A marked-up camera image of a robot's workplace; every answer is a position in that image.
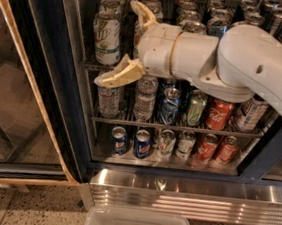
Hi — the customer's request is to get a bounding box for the second row 7up can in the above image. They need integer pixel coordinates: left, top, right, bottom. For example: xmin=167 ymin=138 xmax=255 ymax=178
xmin=177 ymin=9 xmax=200 ymax=25
xmin=99 ymin=0 xmax=122 ymax=17
xmin=145 ymin=2 xmax=163 ymax=23

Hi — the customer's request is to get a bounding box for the left 7up can bottom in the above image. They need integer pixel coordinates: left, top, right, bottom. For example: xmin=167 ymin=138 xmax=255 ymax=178
xmin=157 ymin=129 xmax=176 ymax=159

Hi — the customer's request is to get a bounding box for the second row right 7up can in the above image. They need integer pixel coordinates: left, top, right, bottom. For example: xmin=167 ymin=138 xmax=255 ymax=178
xmin=177 ymin=9 xmax=200 ymax=25

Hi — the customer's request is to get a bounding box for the left water bottle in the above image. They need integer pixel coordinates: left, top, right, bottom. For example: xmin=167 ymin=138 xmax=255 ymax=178
xmin=97 ymin=86 xmax=122 ymax=119

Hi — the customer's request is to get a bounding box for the glass fridge door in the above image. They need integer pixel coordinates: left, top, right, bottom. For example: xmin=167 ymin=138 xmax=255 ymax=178
xmin=0 ymin=0 xmax=88 ymax=186

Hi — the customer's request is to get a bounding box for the left Pepsi can bottom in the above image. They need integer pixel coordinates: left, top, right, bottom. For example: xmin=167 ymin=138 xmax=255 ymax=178
xmin=111 ymin=126 xmax=127 ymax=156

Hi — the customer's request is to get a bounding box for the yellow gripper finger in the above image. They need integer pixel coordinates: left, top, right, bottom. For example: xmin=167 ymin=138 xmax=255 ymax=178
xmin=130 ymin=0 xmax=158 ymax=31
xmin=94 ymin=55 xmax=146 ymax=88

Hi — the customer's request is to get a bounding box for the green soda can middle shelf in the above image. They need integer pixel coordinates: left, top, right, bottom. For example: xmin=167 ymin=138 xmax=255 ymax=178
xmin=186 ymin=89 xmax=208 ymax=126

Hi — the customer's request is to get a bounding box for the second row left 7up can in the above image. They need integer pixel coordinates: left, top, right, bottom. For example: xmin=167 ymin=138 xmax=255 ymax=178
xmin=99 ymin=0 xmax=122 ymax=17

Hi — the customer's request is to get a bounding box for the top wire shelf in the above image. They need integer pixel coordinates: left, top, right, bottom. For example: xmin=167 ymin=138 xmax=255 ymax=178
xmin=81 ymin=0 xmax=282 ymax=92

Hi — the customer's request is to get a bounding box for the white tilted can middle shelf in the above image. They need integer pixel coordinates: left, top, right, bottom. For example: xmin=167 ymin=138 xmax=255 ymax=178
xmin=233 ymin=95 xmax=268 ymax=133

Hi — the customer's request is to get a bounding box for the water bottle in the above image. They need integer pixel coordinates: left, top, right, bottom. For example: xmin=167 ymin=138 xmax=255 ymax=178
xmin=133 ymin=75 xmax=158 ymax=122
xmin=97 ymin=86 xmax=122 ymax=119

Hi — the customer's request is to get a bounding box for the left Coca-Cola can bottom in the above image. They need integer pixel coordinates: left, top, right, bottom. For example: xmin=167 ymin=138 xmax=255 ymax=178
xmin=195 ymin=133 xmax=219 ymax=163

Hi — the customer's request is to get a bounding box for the right Pepsi can bottom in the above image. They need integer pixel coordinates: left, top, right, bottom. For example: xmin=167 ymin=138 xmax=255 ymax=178
xmin=133 ymin=129 xmax=151 ymax=159

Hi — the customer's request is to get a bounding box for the blue Pepsi can middle shelf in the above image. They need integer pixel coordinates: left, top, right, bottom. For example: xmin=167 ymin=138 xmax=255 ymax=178
xmin=159 ymin=87 xmax=181 ymax=125

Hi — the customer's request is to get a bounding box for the right Red Bull can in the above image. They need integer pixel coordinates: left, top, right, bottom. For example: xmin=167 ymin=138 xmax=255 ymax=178
xmin=229 ymin=21 xmax=250 ymax=28

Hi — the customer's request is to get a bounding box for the right 7up can bottom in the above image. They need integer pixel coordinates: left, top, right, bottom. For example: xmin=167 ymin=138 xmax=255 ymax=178
xmin=175 ymin=130 xmax=196 ymax=160

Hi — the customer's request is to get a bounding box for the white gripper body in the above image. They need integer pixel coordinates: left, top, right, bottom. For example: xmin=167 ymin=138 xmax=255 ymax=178
xmin=138 ymin=23 xmax=182 ymax=79

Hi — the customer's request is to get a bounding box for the left Red Bull can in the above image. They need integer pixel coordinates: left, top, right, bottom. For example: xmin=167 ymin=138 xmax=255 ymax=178
xmin=207 ymin=18 xmax=229 ymax=38

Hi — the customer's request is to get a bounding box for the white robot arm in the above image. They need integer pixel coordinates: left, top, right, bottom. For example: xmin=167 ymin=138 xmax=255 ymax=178
xmin=94 ymin=0 xmax=282 ymax=116

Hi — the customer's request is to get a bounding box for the coca-cola can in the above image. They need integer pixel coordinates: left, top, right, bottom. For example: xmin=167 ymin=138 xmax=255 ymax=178
xmin=214 ymin=136 xmax=239 ymax=165
xmin=195 ymin=133 xmax=219 ymax=163

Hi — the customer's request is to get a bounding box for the right Coca-Cola can bottom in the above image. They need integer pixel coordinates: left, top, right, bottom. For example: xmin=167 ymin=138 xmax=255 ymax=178
xmin=214 ymin=136 xmax=239 ymax=165

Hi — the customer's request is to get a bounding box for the red Coca-Cola can middle shelf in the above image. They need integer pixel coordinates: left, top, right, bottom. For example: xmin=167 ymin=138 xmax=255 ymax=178
xmin=205 ymin=98 xmax=234 ymax=131

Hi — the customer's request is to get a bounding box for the pepsi can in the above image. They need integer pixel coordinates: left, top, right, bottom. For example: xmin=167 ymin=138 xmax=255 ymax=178
xmin=111 ymin=126 xmax=127 ymax=156
xmin=133 ymin=129 xmax=151 ymax=159

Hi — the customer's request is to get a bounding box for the right water bottle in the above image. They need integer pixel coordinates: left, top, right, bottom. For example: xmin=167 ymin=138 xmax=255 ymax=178
xmin=133 ymin=75 xmax=158 ymax=122

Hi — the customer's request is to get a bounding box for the red bull can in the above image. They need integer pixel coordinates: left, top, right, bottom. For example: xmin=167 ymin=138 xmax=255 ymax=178
xmin=207 ymin=18 xmax=229 ymax=38
xmin=229 ymin=21 xmax=250 ymax=28

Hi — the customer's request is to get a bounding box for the second row middle 7up can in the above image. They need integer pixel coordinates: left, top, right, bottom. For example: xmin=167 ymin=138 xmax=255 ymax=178
xmin=145 ymin=2 xmax=163 ymax=23

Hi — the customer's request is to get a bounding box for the steel fridge base grille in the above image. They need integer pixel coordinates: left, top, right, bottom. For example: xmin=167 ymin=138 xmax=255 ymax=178
xmin=79 ymin=169 xmax=282 ymax=225

